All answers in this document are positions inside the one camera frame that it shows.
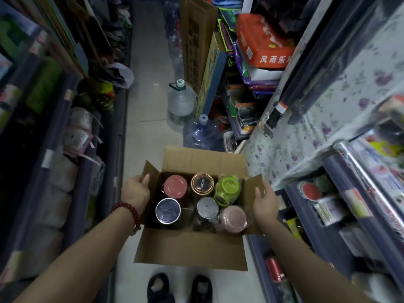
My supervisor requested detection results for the person's right forearm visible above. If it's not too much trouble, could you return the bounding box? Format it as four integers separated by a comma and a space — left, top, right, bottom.
259, 218, 374, 303

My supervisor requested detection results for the pile of white wrapped packages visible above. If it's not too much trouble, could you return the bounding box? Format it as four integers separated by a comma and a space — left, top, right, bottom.
32, 106, 106, 275

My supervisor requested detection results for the person's left forearm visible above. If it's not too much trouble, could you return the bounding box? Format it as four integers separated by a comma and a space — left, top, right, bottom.
13, 207, 137, 303

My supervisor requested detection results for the purple plastic package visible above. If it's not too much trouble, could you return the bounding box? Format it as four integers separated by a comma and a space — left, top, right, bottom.
232, 42, 284, 92

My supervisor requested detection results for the person's right hand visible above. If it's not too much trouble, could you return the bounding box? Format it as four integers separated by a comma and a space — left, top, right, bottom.
252, 181, 280, 223

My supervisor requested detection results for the jar with grey lid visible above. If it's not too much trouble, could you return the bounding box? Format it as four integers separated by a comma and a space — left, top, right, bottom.
196, 196, 220, 222

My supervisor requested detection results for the red round lid in wrap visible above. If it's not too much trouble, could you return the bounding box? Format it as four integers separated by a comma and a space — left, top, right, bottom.
298, 182, 323, 201

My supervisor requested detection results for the person's right black slipper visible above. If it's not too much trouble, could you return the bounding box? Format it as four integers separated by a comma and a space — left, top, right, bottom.
188, 274, 214, 303

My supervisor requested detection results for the flat blue-edged colourful box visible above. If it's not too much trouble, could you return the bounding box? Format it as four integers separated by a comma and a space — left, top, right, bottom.
196, 32, 228, 118

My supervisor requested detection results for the floral plastic tablecloth roll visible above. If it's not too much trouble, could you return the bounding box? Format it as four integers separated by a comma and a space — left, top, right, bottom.
241, 3, 404, 191

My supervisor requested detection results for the person's black slipper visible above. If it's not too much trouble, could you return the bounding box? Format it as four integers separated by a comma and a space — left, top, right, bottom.
188, 274, 214, 303
146, 272, 176, 303

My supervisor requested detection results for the red bead bracelet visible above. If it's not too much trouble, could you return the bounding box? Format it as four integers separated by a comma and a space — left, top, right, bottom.
112, 202, 142, 233

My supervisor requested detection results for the jar with blue steel-rimmed lid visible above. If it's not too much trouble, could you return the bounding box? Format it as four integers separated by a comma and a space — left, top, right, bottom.
155, 198, 182, 226

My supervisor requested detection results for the orange plastic package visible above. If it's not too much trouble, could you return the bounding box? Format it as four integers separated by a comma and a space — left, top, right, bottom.
235, 13, 296, 70

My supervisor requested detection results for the dark plastic sheet roll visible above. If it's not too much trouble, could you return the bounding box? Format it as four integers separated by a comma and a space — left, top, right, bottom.
263, 0, 392, 137

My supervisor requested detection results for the clear water jug green handle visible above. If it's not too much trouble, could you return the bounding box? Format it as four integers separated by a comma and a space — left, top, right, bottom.
166, 79, 197, 132

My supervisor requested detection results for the jar with clear orange-rimmed lid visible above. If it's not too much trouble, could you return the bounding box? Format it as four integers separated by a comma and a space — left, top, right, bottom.
190, 172, 215, 196

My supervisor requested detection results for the white plastic bag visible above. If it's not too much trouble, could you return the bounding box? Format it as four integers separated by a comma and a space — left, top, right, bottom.
102, 61, 135, 89

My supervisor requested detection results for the jar with red lid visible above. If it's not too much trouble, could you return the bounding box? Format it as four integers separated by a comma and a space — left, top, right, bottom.
162, 175, 189, 199

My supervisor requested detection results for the person's left hand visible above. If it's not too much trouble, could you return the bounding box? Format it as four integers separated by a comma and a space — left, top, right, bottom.
121, 174, 151, 218

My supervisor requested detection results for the cardboard box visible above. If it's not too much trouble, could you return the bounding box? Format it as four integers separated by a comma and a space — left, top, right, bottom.
133, 146, 265, 272

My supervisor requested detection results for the green plastic cup in wrap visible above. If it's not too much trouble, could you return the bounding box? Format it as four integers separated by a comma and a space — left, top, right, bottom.
214, 175, 242, 207

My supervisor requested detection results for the yellow and red toy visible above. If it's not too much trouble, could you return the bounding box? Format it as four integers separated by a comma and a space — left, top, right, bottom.
90, 79, 117, 113

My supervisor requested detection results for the tall brown cardboard carton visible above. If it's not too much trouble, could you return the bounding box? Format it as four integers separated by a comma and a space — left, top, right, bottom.
179, 0, 219, 96

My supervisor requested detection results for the pink plastic cup in wrap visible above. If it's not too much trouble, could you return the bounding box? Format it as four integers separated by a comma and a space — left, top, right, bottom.
217, 205, 250, 234

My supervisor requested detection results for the person's left black slipper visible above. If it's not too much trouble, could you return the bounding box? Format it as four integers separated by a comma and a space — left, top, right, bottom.
146, 272, 176, 303

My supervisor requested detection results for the blue water cooler bottle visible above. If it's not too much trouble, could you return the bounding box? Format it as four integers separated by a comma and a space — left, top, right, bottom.
182, 114, 221, 151

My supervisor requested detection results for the blue shelf rack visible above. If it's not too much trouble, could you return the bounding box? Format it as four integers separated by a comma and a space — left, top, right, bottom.
246, 132, 404, 303
0, 0, 132, 303

